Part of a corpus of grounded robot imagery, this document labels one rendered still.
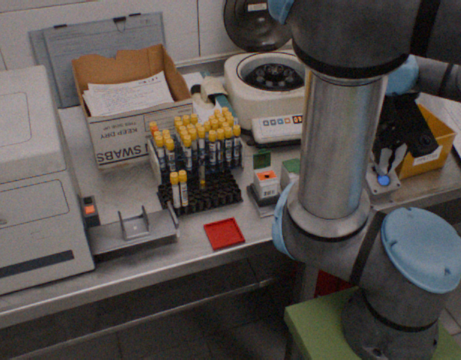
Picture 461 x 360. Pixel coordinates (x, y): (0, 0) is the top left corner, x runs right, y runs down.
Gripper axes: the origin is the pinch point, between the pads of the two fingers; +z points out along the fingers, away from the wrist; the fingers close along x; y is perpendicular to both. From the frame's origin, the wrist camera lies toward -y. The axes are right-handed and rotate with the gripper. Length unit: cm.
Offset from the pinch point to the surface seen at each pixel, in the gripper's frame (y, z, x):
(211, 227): 4.8, 7.7, 37.0
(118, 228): 8, 4, 55
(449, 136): 4.6, -1.5, -18.8
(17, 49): 66, -9, 68
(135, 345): 38, 95, 57
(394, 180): -0.4, 2.2, -2.3
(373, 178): 1.0, 1.4, 2.1
